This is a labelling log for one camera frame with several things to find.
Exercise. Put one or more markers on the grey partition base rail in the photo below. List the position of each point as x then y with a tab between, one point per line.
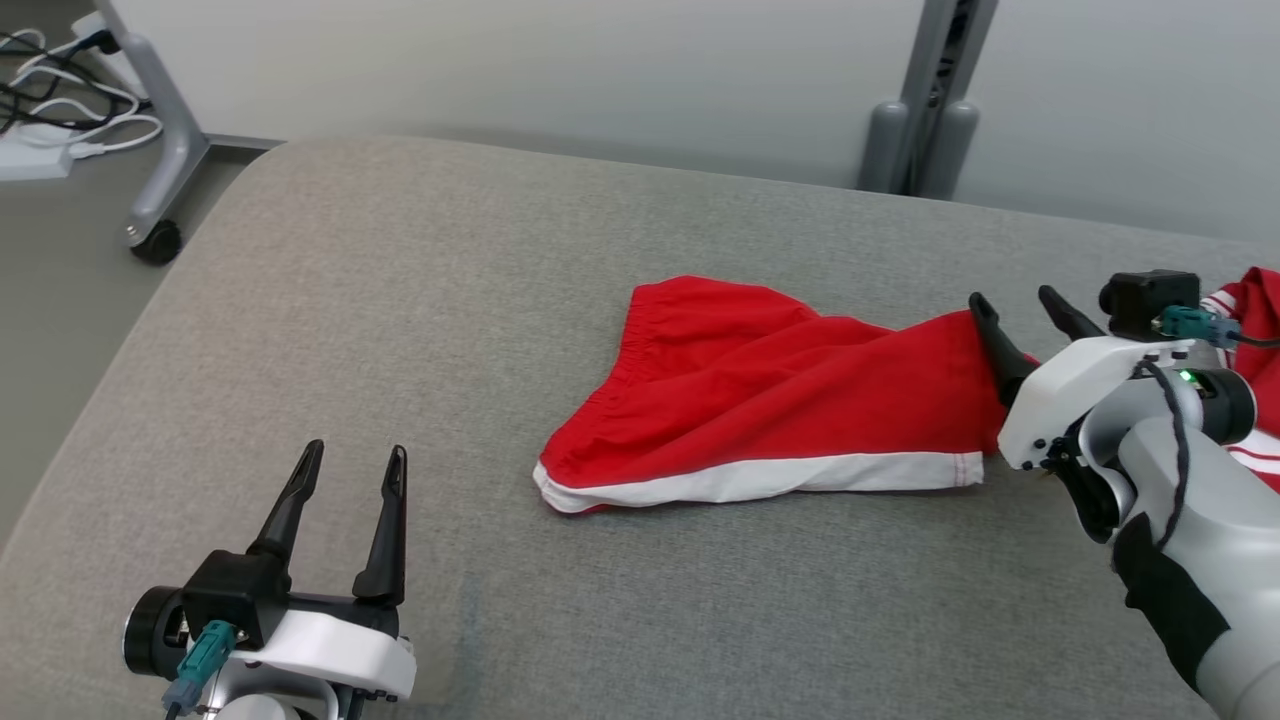
240	142

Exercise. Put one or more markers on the grey partition post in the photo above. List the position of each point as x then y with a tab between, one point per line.
935	80

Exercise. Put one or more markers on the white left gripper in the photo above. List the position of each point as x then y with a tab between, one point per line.
340	645

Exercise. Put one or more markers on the teal camera connector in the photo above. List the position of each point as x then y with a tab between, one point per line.
1200	327
205	660

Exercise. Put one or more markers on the white power strip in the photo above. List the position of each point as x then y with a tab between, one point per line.
30	160

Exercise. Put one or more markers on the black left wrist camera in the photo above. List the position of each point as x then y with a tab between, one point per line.
235	595

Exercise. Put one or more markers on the teal left camera connector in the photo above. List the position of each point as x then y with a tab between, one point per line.
205	660

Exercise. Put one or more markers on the grey partition leg with caster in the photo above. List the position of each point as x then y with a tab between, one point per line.
175	160

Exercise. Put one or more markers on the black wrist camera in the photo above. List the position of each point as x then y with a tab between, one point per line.
235	595
1150	300

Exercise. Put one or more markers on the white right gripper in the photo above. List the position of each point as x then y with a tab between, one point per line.
1070	390

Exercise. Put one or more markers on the red shorts white hem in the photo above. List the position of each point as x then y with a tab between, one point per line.
760	390

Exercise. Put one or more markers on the teal right camera connector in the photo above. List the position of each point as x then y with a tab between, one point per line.
1200	327

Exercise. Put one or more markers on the red printed jersey white sleeves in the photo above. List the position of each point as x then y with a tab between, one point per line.
1262	300

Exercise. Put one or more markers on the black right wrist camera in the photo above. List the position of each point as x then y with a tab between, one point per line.
1150	300

